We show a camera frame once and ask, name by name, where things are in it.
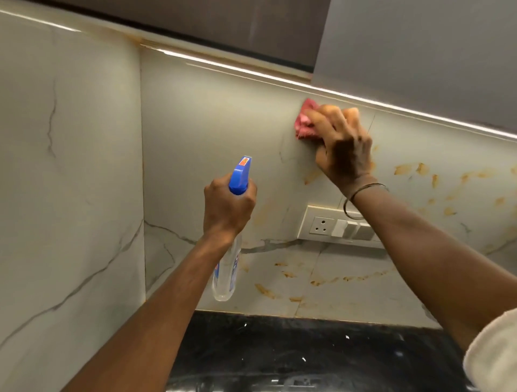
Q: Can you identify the person's left forearm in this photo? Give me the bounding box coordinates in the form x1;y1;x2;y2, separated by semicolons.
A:
60;232;237;392

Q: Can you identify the person's right hand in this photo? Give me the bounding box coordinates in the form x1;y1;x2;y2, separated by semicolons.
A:
302;104;377;197

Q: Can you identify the clear spray bottle blue nozzle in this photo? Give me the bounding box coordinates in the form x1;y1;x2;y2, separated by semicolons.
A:
211;156;253;303

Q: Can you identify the person's left hand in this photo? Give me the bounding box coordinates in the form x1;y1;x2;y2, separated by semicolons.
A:
202;172;258;241

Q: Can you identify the person's right forearm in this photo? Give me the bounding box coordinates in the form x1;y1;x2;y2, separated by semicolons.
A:
347;181;517;352

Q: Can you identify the brown upper cabinet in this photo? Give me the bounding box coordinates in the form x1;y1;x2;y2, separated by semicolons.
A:
36;0;332;74

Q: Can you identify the silver bangle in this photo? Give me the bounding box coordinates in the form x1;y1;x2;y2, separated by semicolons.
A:
343;183;390;221

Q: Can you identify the white shirt sleeve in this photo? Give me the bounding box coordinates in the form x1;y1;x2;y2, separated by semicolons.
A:
462;307;517;392

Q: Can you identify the grey upper cabinet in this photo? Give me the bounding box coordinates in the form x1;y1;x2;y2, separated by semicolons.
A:
311;0;517;136

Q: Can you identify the white switch panel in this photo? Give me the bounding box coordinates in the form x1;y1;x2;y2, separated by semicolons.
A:
297;205;387;250

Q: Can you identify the pink checked cleaning cloth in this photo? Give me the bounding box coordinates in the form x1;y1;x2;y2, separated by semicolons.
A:
295;98;322;141

